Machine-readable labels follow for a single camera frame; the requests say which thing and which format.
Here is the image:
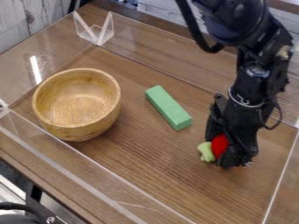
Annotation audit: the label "wooden bowl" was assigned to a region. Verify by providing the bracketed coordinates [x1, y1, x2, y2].
[32, 67, 121, 142]

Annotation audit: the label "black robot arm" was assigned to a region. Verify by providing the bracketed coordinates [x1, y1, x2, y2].
[175, 0, 295, 169]

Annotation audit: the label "green rectangular block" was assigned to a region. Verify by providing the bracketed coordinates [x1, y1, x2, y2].
[144, 85, 192, 131]

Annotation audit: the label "black metal table bracket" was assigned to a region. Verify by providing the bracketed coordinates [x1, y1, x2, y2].
[25, 185, 67, 224]

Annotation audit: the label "red plush tomato green stem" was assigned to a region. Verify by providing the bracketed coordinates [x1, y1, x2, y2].
[197, 134, 229, 163]

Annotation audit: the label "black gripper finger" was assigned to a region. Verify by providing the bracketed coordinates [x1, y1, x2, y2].
[217, 143, 259, 169]
[205, 109, 223, 142]

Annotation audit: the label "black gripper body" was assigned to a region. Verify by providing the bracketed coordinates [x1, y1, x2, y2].
[209, 87, 276, 158]

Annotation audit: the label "clear acrylic tray walls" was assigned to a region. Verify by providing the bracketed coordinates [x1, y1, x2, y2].
[0, 10, 299, 224]

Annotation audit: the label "black cable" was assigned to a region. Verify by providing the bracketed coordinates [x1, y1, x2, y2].
[0, 200, 40, 224]

